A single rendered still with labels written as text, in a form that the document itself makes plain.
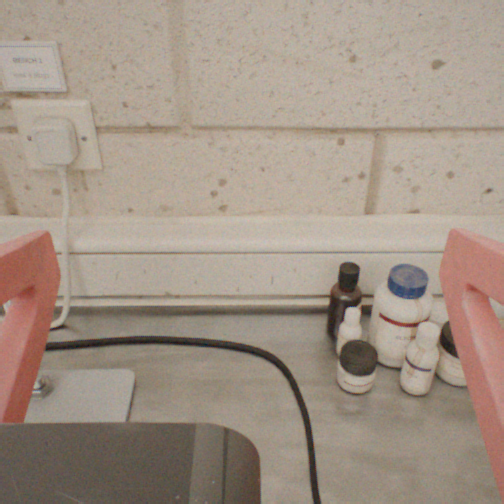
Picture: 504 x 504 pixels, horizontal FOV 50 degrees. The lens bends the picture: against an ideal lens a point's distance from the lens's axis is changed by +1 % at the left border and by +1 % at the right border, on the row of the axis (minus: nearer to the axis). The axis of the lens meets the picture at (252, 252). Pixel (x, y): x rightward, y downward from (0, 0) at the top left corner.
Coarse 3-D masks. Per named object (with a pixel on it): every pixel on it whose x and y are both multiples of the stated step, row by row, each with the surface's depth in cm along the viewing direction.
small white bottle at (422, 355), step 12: (420, 324) 56; (432, 324) 56; (420, 336) 55; (432, 336) 55; (408, 348) 57; (420, 348) 56; (432, 348) 56; (408, 360) 57; (420, 360) 56; (432, 360) 56; (408, 372) 58; (420, 372) 57; (432, 372) 57; (408, 384) 59; (420, 384) 58
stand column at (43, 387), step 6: (6, 306) 50; (6, 312) 51; (36, 378) 57; (42, 378) 57; (48, 378) 58; (36, 384) 57; (42, 384) 58; (48, 384) 58; (36, 390) 57; (42, 390) 57; (48, 390) 58; (36, 396) 57; (42, 396) 57
